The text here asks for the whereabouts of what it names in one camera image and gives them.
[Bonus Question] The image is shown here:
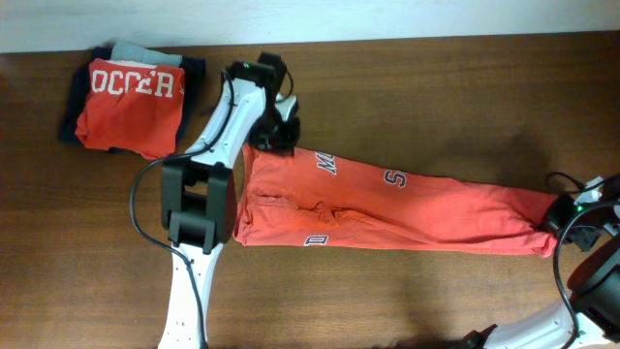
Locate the salmon red t-shirt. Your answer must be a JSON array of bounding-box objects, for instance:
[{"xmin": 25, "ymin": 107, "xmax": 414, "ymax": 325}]
[{"xmin": 233, "ymin": 145, "xmax": 557, "ymax": 257}]

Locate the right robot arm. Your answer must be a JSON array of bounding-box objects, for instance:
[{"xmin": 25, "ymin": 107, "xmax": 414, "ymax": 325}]
[{"xmin": 454, "ymin": 172, "xmax": 619, "ymax": 349}]

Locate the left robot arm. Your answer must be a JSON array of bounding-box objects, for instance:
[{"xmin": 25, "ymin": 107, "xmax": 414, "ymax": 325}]
[{"xmin": 159, "ymin": 52, "xmax": 300, "ymax": 348}]

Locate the folded grey garment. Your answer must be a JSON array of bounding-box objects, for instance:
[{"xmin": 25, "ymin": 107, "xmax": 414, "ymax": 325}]
[{"xmin": 110, "ymin": 42, "xmax": 182, "ymax": 68}]

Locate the folded navy blue garment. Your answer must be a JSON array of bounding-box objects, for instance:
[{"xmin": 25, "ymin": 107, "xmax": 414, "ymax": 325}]
[{"xmin": 58, "ymin": 47, "xmax": 206, "ymax": 152}]

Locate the right black cable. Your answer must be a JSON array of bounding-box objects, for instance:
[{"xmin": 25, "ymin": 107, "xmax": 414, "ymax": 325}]
[{"xmin": 544, "ymin": 171, "xmax": 620, "ymax": 349}]

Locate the black cable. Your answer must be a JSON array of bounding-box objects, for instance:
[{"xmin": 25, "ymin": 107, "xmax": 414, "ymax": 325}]
[
  {"xmin": 544, "ymin": 171, "xmax": 620, "ymax": 349},
  {"xmin": 128, "ymin": 67, "xmax": 295, "ymax": 349}
]

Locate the left black cable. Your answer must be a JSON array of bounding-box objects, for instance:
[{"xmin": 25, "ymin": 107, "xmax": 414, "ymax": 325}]
[{"xmin": 128, "ymin": 67, "xmax": 295, "ymax": 349}]

